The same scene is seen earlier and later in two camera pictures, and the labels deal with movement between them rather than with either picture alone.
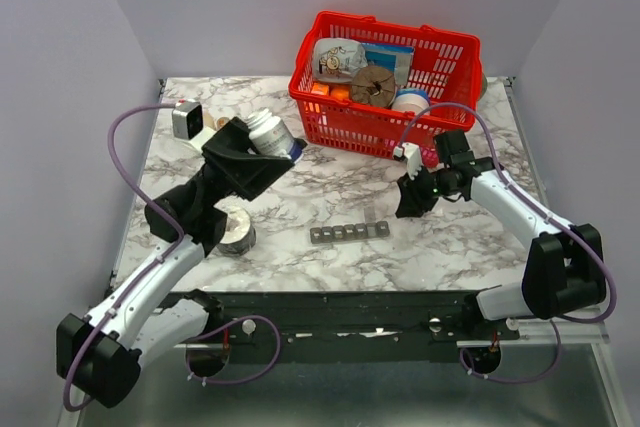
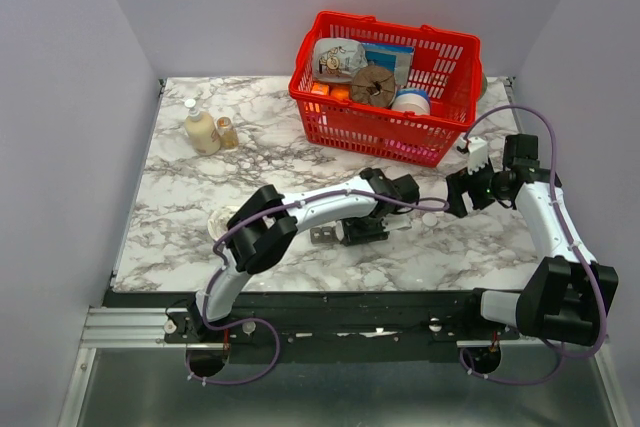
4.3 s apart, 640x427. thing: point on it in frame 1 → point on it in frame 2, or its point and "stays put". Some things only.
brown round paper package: x=373 y=85 stays put
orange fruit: x=339 y=93 stays put
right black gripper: x=412 y=197 → x=461 y=182
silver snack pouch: x=336 y=60 stays put
